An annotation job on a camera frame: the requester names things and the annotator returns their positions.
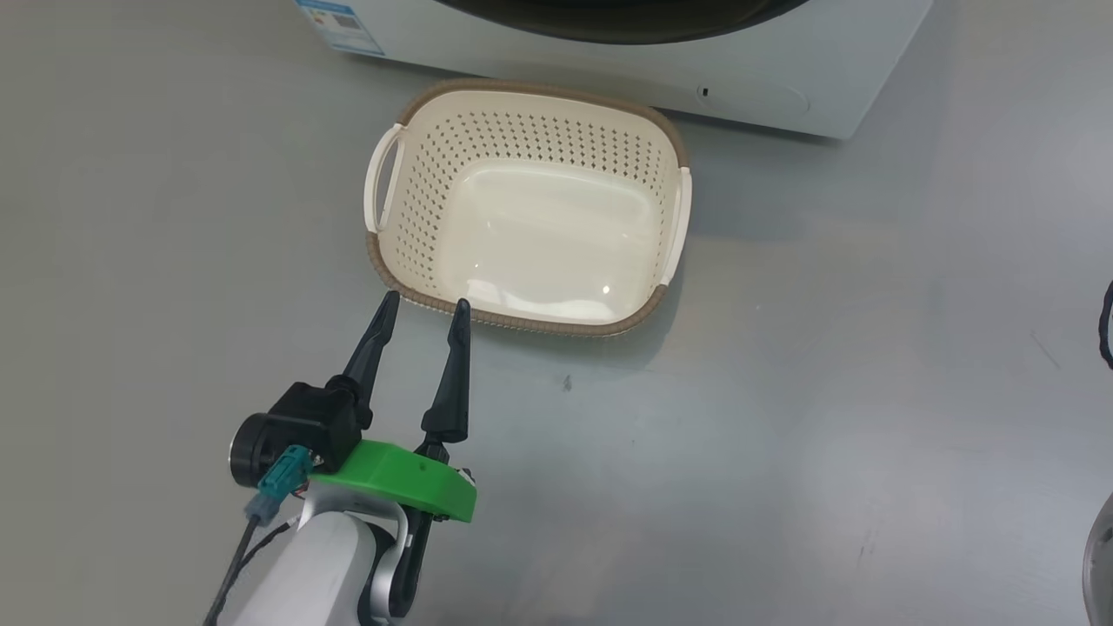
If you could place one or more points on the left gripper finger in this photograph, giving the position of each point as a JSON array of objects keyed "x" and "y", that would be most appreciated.
[
  {"x": 376, "y": 348},
  {"x": 452, "y": 391}
]

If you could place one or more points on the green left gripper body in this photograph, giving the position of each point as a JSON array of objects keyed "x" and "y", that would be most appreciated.
[{"x": 400, "y": 478}]

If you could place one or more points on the black glass washing machine door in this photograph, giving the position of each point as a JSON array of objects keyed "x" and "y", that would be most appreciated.
[{"x": 609, "y": 17}]

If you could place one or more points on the cream perforated laundry basket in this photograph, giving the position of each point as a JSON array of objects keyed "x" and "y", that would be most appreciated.
[{"x": 539, "y": 226}]

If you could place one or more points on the white front-load washing machine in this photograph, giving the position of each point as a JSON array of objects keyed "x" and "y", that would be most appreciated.
[{"x": 783, "y": 69}]

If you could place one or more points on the blue energy label sticker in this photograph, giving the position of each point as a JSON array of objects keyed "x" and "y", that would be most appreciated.
[{"x": 339, "y": 26}]

